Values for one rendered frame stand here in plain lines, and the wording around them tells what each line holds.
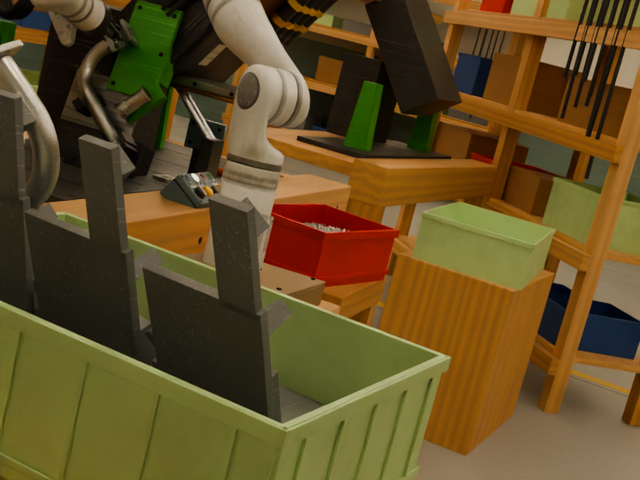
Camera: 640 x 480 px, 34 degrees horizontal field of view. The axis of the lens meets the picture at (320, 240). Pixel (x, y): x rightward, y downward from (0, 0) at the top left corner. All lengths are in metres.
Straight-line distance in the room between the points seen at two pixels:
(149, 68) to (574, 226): 2.75
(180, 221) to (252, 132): 0.45
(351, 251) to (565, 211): 2.66
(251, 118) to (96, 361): 0.74
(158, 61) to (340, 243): 0.57
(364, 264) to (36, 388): 1.32
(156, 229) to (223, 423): 1.07
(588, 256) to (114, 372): 3.62
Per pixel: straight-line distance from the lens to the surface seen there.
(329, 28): 11.38
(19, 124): 1.19
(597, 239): 4.52
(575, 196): 4.77
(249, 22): 1.80
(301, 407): 1.33
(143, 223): 1.94
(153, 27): 2.39
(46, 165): 1.22
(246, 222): 0.95
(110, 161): 1.06
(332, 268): 2.19
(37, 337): 1.07
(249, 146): 1.68
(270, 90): 1.67
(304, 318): 1.36
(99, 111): 2.35
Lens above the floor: 1.29
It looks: 10 degrees down
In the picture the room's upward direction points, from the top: 14 degrees clockwise
